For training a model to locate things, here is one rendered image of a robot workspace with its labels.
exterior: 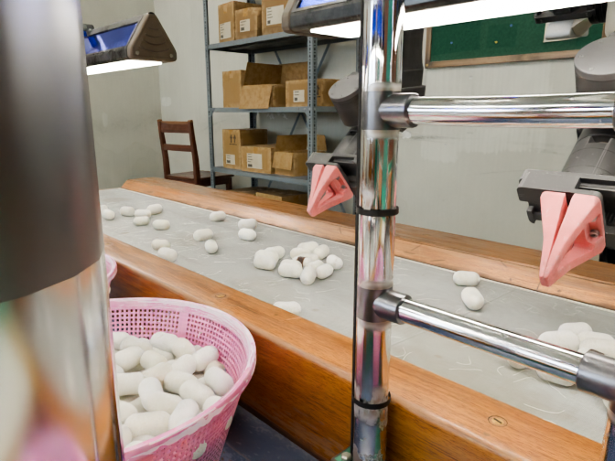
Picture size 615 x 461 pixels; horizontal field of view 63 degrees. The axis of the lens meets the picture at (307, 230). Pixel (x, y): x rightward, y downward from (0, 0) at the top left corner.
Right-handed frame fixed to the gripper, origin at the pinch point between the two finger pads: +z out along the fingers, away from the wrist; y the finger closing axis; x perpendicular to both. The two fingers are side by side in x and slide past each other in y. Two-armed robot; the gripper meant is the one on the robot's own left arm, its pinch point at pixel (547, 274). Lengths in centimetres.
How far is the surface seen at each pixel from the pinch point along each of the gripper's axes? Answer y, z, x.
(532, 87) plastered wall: -88, -179, 113
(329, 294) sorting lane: -24.8, 5.8, 6.3
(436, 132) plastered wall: -139, -165, 132
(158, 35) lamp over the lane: -62, -15, -20
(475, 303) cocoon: -9.4, -0.7, 9.9
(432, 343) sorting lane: -8.7, 7.7, 4.6
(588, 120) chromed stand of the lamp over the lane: 7.3, 6.7, -22.5
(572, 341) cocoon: 1.7, 1.7, 7.4
